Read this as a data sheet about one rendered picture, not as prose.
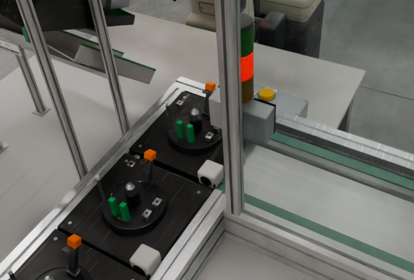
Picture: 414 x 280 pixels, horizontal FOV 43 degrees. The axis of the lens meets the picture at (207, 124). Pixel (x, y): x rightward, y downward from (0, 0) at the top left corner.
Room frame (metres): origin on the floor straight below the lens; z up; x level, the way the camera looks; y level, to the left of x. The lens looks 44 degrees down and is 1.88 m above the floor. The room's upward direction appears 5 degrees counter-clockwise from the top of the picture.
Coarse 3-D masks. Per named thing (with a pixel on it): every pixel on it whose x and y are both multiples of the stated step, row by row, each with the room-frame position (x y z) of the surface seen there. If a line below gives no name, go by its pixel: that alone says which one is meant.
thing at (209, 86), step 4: (208, 84) 0.98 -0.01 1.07; (212, 84) 0.98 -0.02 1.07; (208, 88) 0.98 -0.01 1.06; (212, 88) 0.98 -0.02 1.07; (204, 92) 0.97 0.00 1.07; (208, 92) 0.97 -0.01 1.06; (212, 92) 0.98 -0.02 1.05; (208, 96) 0.97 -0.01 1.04; (208, 100) 0.97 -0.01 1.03; (208, 104) 0.97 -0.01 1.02; (204, 108) 0.97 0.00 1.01; (208, 108) 0.96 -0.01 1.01; (208, 112) 0.96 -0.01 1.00
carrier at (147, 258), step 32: (128, 160) 0.85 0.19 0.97; (96, 192) 0.76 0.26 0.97; (128, 192) 0.70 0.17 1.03; (160, 192) 0.73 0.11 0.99; (192, 192) 0.74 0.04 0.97; (64, 224) 0.68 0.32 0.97; (96, 224) 0.68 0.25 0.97; (128, 224) 0.65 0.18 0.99; (160, 224) 0.66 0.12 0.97; (128, 256) 0.59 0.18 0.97; (160, 256) 0.59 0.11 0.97
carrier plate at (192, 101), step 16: (192, 96) 1.06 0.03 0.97; (176, 112) 1.01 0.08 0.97; (160, 128) 0.95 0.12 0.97; (144, 144) 0.90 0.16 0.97; (160, 144) 0.90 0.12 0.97; (160, 160) 0.84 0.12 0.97; (176, 160) 0.84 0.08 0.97; (192, 160) 0.84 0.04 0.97; (192, 176) 0.79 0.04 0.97; (224, 176) 0.79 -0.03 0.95
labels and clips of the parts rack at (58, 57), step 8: (24, 32) 0.87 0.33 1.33; (0, 40) 0.91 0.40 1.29; (0, 48) 0.92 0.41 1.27; (8, 48) 0.90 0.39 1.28; (16, 48) 0.89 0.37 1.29; (24, 48) 1.16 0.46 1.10; (32, 48) 1.14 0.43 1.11; (56, 56) 1.10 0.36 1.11; (64, 56) 1.09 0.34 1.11; (72, 64) 1.07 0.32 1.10; (80, 64) 1.05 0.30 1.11; (96, 72) 1.02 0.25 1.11; (104, 72) 1.01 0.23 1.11
